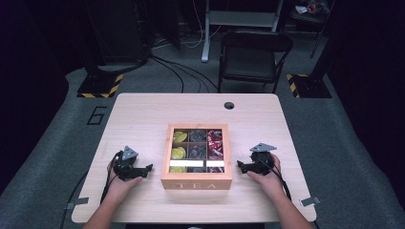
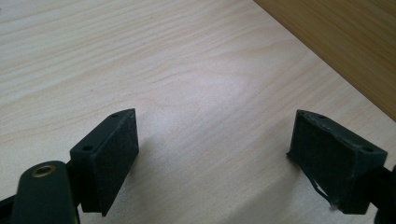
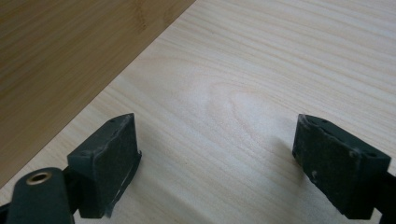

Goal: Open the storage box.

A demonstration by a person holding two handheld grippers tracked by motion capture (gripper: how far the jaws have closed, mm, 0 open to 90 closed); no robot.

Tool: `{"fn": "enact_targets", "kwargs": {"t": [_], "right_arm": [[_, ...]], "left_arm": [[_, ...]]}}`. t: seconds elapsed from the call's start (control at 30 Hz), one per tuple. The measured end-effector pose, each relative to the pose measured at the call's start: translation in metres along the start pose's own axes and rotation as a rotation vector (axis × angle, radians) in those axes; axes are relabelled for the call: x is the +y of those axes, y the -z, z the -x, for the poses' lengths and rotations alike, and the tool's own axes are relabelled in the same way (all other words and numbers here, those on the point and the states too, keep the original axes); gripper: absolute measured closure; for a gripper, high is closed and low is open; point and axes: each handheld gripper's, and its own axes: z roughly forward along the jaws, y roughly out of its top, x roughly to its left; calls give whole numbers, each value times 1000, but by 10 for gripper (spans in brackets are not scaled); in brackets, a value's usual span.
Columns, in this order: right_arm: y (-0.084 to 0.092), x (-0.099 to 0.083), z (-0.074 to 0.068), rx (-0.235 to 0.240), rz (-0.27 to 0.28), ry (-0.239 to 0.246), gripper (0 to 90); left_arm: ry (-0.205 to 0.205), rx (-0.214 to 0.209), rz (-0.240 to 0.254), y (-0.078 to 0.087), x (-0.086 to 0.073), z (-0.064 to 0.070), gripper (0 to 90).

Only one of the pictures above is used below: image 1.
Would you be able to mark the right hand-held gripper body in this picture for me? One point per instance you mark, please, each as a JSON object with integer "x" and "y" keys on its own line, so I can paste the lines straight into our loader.
{"x": 262, "y": 162}

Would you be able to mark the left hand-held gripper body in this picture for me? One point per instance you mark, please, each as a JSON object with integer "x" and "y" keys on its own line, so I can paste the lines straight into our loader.
{"x": 124, "y": 170}

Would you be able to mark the pile of red tea packets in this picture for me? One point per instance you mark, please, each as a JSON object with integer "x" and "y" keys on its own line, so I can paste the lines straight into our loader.
{"x": 215, "y": 144}

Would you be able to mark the wooden tea box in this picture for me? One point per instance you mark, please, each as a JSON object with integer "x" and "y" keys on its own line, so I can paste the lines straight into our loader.
{"x": 196, "y": 183}

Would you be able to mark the person's left hand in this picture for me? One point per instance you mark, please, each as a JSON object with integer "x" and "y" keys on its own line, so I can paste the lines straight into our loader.
{"x": 119, "y": 189}

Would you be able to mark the person's right hand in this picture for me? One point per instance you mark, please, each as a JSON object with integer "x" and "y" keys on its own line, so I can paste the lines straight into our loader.
{"x": 272, "y": 184}

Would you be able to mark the pile of yellow tea pods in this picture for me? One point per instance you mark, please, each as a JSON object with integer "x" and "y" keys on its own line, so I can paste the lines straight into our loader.
{"x": 179, "y": 153}

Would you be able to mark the pile of dark tea packets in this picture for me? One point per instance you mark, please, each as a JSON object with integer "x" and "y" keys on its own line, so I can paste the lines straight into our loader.
{"x": 197, "y": 151}

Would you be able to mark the grey tape strip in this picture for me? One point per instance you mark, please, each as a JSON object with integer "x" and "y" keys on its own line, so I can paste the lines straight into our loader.
{"x": 310, "y": 201}
{"x": 78, "y": 202}

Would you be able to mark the black table grommet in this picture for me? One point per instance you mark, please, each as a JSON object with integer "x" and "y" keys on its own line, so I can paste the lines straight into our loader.
{"x": 229, "y": 105}

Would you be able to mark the black stand with striped base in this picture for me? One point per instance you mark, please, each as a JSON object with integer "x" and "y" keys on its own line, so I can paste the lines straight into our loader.
{"x": 95, "y": 84}
{"x": 310, "y": 86}

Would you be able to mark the black folding chair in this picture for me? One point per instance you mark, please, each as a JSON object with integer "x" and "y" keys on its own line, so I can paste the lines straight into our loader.
{"x": 251, "y": 62}

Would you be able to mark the black equipment cabinet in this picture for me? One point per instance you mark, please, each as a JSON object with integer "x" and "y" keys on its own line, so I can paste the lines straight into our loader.
{"x": 117, "y": 31}

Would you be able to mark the cluttered dark shelf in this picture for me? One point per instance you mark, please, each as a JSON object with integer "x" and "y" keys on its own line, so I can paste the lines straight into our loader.
{"x": 312, "y": 8}

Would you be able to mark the white desk frame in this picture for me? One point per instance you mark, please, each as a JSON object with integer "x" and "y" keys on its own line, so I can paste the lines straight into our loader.
{"x": 238, "y": 18}

